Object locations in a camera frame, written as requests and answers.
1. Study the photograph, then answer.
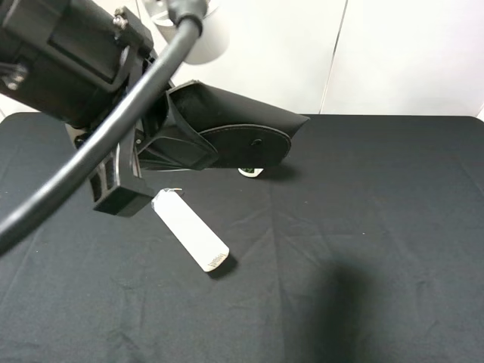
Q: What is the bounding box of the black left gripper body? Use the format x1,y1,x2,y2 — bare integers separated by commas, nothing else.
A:
1,1,156,132

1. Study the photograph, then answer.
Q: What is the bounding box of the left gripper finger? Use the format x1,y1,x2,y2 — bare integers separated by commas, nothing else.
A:
134,88,220,171
89,129,154,217

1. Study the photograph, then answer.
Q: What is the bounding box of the black leather glasses case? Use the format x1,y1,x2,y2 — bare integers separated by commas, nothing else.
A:
154,81,309,169

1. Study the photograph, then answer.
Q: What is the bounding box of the white milk bottle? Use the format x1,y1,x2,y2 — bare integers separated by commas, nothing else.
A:
238,168,264,178

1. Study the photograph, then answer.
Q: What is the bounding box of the white rectangular tube box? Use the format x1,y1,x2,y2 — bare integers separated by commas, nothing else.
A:
151,188,230,272

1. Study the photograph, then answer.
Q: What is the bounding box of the black tablecloth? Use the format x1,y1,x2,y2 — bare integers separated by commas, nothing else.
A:
1,115,483,362

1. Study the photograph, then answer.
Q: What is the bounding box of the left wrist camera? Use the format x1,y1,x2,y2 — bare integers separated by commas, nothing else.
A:
138,1,230,64

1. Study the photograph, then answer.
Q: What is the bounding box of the thick black left cable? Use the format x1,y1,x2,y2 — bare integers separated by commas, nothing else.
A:
0,0,209,256

